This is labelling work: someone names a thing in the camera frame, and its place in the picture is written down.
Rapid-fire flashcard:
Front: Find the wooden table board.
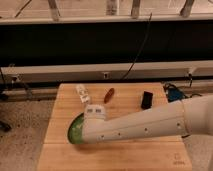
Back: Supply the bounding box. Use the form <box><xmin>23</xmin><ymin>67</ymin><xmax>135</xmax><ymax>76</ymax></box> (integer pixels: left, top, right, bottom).
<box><xmin>37</xmin><ymin>83</ymin><xmax>192</xmax><ymax>171</ymax></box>

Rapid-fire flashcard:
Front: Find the blue object with cables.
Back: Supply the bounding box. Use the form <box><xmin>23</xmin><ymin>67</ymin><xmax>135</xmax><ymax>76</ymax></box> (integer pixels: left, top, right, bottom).
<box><xmin>163</xmin><ymin>83</ymin><xmax>186</xmax><ymax>102</ymax></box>

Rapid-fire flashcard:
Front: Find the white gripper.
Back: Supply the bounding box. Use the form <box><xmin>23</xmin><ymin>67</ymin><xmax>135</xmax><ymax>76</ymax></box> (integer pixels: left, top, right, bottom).
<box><xmin>84</xmin><ymin>104</ymin><xmax>106</xmax><ymax>120</ymax></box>

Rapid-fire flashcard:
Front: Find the black hanging cable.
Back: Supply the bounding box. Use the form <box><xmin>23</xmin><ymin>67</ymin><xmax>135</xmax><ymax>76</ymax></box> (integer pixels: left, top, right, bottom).
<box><xmin>119</xmin><ymin>12</ymin><xmax>153</xmax><ymax>82</ymax></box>

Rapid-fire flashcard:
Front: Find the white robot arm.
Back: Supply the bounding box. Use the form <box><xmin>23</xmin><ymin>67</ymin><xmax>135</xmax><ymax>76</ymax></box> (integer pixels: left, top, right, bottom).
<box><xmin>82</xmin><ymin>95</ymin><xmax>213</xmax><ymax>143</ymax></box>

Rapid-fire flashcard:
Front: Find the brown sausage-shaped object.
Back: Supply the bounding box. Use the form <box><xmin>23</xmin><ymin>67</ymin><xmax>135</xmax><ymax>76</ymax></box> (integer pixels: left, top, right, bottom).
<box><xmin>104</xmin><ymin>88</ymin><xmax>115</xmax><ymax>104</ymax></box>

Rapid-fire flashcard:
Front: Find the black rectangular block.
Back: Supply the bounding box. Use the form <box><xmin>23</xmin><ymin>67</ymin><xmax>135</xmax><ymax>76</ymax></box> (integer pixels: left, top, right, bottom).
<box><xmin>141</xmin><ymin>91</ymin><xmax>153</xmax><ymax>109</ymax></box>

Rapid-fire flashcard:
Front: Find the white wall rail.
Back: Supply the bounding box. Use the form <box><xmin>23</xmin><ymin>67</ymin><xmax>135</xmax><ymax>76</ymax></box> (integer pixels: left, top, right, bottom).
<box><xmin>0</xmin><ymin>60</ymin><xmax>213</xmax><ymax>84</ymax></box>

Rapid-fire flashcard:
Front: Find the green ceramic bowl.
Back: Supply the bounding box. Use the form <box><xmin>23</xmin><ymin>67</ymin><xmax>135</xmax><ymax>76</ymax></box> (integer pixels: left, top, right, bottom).
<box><xmin>67</xmin><ymin>113</ymin><xmax>84</xmax><ymax>144</ymax></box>

